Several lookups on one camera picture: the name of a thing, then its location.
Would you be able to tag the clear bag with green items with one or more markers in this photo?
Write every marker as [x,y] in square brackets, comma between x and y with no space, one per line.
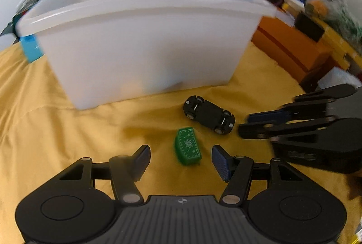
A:
[339,13]

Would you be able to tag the yellow box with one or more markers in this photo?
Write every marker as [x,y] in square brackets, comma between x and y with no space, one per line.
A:
[342,45]

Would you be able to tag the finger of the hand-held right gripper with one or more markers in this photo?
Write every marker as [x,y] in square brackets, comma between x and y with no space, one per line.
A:
[254,131]
[265,117]

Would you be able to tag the small white carton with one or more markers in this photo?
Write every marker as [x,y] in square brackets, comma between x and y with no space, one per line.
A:
[294,2]

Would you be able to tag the green toy block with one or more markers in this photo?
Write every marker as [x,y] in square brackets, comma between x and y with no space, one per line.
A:
[188,147]

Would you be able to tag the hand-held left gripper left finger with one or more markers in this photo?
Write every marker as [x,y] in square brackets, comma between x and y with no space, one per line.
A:
[144,160]

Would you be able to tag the white paper packet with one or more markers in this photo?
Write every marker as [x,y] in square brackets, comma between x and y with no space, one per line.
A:
[338,78]

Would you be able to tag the black toy car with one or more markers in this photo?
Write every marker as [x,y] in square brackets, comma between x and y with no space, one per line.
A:
[209,115]

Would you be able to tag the orange box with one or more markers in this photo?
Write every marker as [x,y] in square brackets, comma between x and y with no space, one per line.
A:
[288,48]

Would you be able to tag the white plastic bin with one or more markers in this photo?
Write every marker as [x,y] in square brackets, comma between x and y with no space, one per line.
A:
[141,48]

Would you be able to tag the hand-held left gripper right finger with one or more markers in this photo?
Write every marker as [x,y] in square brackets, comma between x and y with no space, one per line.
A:
[222,163]

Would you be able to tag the yellow cloth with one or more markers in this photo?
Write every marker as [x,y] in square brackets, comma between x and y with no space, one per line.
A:
[42,119]

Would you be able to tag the black box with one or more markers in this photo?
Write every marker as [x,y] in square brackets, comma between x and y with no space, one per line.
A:
[309,26]

